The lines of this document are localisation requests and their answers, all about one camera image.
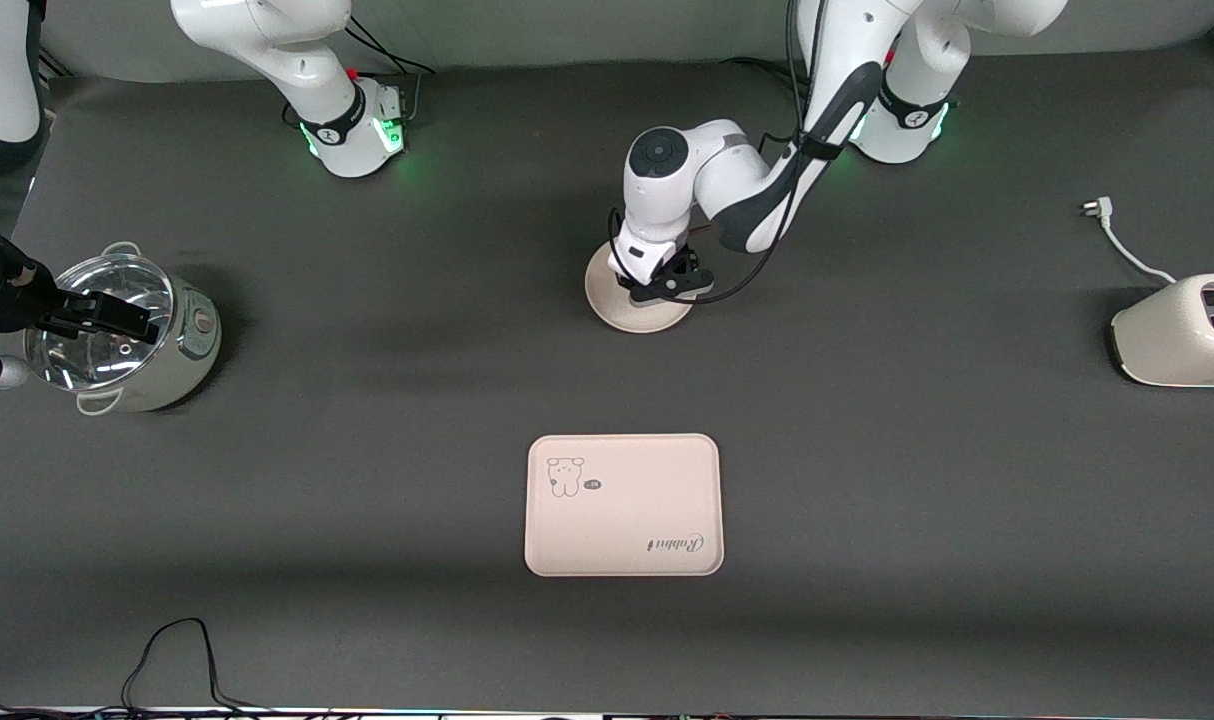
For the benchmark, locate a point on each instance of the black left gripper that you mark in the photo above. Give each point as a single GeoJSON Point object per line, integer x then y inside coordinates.
{"type": "Point", "coordinates": [681, 265]}

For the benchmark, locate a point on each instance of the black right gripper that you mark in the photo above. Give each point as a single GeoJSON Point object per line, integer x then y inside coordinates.
{"type": "Point", "coordinates": [17, 297]}

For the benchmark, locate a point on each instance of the round beige plate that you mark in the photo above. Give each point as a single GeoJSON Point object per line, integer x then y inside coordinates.
{"type": "Point", "coordinates": [617, 310]}

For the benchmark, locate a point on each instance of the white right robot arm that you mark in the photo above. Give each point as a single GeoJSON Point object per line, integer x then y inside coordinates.
{"type": "Point", "coordinates": [317, 60]}

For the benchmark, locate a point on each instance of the beige rabbit print tray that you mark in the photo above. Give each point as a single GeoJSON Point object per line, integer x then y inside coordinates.
{"type": "Point", "coordinates": [627, 520]}

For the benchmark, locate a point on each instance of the glass pot lid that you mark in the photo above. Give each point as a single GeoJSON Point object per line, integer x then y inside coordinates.
{"type": "Point", "coordinates": [117, 280]}

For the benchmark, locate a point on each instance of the cream electric cooking pot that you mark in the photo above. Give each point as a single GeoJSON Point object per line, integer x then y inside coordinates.
{"type": "Point", "coordinates": [192, 345]}

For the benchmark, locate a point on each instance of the dark grey table mat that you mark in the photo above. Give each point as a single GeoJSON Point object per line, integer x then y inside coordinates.
{"type": "Point", "coordinates": [867, 620]}

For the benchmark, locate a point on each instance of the cream toaster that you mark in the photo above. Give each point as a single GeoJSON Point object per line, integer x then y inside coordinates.
{"type": "Point", "coordinates": [1167, 340]}

